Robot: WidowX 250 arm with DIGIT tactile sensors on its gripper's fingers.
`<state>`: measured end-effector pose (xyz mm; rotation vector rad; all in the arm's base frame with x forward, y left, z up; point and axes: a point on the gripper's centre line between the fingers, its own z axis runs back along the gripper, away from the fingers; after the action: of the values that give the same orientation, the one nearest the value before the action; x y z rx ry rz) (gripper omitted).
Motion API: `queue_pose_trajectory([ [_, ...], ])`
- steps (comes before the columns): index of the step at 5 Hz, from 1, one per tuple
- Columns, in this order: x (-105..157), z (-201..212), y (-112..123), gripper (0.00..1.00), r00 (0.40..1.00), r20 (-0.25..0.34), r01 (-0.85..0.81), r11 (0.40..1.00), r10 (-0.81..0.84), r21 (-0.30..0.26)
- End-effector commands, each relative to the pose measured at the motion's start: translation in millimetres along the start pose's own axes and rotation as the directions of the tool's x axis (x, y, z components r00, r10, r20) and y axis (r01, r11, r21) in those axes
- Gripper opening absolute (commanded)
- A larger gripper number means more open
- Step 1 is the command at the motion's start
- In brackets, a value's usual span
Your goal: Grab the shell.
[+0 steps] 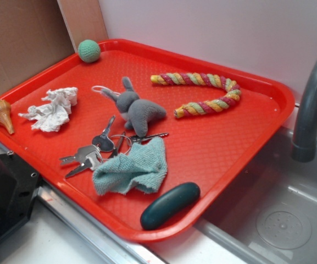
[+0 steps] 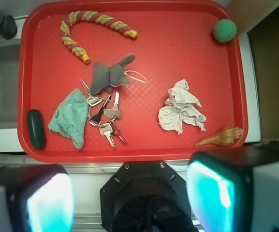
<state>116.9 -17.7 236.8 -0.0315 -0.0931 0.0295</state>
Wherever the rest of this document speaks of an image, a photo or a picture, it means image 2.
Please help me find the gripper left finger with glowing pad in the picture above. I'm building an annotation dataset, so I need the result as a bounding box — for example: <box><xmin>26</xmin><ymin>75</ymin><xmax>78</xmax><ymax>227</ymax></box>
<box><xmin>0</xmin><ymin>164</ymin><xmax>75</xmax><ymax>232</ymax></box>

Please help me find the green textured ball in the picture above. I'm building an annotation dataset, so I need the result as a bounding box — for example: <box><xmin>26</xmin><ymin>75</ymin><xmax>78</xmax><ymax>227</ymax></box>
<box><xmin>213</xmin><ymin>19</ymin><xmax>237</xmax><ymax>43</ymax></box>

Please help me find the crumpled white paper towel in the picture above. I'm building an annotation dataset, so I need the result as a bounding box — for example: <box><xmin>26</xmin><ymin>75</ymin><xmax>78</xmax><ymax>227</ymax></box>
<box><xmin>158</xmin><ymin>79</ymin><xmax>206</xmax><ymax>135</ymax></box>

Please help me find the teal knitted cloth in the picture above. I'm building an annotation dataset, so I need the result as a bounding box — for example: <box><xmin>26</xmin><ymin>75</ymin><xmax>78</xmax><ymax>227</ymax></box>
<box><xmin>47</xmin><ymin>89</ymin><xmax>88</xmax><ymax>149</ymax></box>

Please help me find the bunch of metal keys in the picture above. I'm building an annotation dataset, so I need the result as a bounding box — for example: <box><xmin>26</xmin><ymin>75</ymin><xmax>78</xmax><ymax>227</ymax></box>
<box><xmin>80</xmin><ymin>79</ymin><xmax>128</xmax><ymax>149</ymax></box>

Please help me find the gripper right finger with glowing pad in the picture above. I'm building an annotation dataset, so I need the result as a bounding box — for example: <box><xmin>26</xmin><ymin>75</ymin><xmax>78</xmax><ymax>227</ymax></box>
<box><xmin>186</xmin><ymin>145</ymin><xmax>279</xmax><ymax>232</ymax></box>

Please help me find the red plastic tray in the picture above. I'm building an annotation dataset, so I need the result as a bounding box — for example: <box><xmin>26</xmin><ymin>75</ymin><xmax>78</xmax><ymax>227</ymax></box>
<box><xmin>17</xmin><ymin>0</ymin><xmax>248</xmax><ymax>162</ymax></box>

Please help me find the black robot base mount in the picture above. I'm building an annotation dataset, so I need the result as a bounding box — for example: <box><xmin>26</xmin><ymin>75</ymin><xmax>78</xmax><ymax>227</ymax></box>
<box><xmin>100</xmin><ymin>161</ymin><xmax>197</xmax><ymax>232</ymax></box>

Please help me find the brown spiral sea shell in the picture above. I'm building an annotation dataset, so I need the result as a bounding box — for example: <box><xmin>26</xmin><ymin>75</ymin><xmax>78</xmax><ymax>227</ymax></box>
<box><xmin>195</xmin><ymin>126</ymin><xmax>245</xmax><ymax>146</ymax></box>

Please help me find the twisted multicolour rope toy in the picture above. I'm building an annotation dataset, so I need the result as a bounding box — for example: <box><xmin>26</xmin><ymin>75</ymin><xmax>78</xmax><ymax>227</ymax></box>
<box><xmin>59</xmin><ymin>10</ymin><xmax>138</xmax><ymax>64</ymax></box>

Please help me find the dark green oval object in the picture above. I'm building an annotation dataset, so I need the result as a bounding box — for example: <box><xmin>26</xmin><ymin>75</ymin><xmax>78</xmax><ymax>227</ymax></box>
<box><xmin>27</xmin><ymin>109</ymin><xmax>46</xmax><ymax>150</ymax></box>

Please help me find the grey plush elephant toy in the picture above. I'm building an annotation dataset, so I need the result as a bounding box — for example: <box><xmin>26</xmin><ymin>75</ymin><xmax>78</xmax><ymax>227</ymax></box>
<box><xmin>89</xmin><ymin>54</ymin><xmax>147</xmax><ymax>95</ymax></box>

